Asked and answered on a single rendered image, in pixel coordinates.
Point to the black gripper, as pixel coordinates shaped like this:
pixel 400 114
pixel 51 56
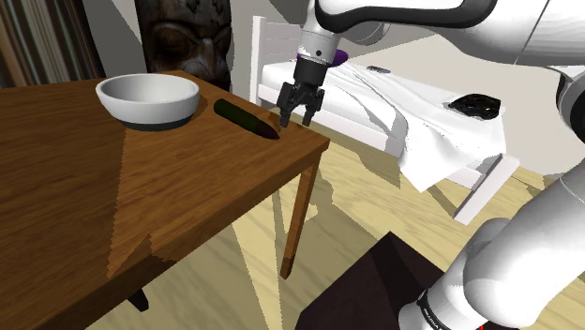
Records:
pixel 307 78

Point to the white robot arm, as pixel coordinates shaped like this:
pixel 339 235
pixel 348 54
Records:
pixel 525 256

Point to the small dark flat object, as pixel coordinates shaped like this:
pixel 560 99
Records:
pixel 378 69

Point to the white bed with white sheet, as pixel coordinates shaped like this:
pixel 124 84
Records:
pixel 411 119

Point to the dark carved wooden mask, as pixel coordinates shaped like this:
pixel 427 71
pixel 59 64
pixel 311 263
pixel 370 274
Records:
pixel 187 36

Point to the white bowl with dark base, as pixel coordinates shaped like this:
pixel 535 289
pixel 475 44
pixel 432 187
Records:
pixel 147 101

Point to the dark robot stand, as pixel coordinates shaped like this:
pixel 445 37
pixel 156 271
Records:
pixel 365 292

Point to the brown wooden table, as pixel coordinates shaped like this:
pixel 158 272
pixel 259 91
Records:
pixel 114 192

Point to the striped curtain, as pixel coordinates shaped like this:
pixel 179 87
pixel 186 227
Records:
pixel 41 41

